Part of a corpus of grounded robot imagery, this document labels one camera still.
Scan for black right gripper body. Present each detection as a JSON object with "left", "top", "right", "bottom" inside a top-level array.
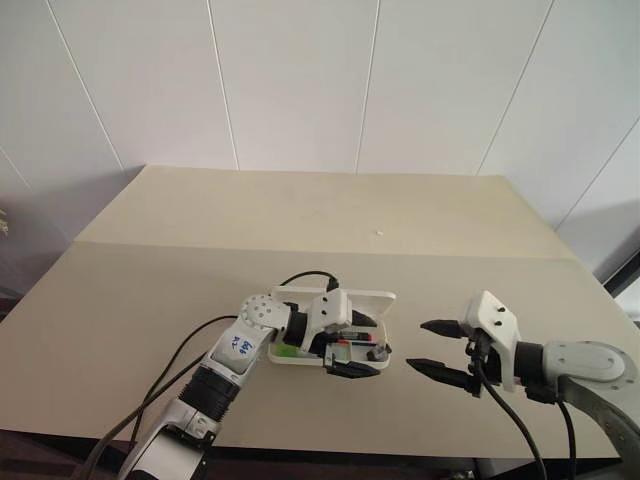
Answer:
[{"left": 464, "top": 334, "right": 505, "bottom": 400}]

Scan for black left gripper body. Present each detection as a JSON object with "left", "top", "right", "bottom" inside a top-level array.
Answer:
[{"left": 308, "top": 327, "right": 351, "bottom": 361}]

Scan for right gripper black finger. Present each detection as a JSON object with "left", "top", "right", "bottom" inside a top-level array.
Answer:
[
  {"left": 419, "top": 318, "right": 469, "bottom": 342},
  {"left": 405, "top": 357, "right": 474, "bottom": 394}
]

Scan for white plastic box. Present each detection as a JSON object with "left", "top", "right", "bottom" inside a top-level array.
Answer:
[{"left": 268, "top": 285, "right": 397, "bottom": 372}]

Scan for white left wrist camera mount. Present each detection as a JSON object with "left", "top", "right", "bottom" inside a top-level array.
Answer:
[{"left": 304, "top": 289, "right": 352, "bottom": 357}]

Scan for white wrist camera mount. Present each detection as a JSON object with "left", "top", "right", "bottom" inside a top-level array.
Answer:
[
  {"left": 462, "top": 290, "right": 522, "bottom": 394},
  {"left": 304, "top": 289, "right": 352, "bottom": 357}
]

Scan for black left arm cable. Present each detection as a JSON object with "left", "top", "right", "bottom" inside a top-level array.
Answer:
[{"left": 74, "top": 270, "right": 341, "bottom": 480}]

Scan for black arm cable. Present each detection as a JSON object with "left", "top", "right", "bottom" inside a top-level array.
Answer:
[
  {"left": 467, "top": 334, "right": 579, "bottom": 480},
  {"left": 74, "top": 270, "right": 341, "bottom": 480}
]

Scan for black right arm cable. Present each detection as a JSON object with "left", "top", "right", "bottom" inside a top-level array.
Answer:
[{"left": 467, "top": 334, "right": 579, "bottom": 480}]

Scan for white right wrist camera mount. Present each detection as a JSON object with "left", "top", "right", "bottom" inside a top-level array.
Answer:
[{"left": 462, "top": 290, "right": 522, "bottom": 394}]

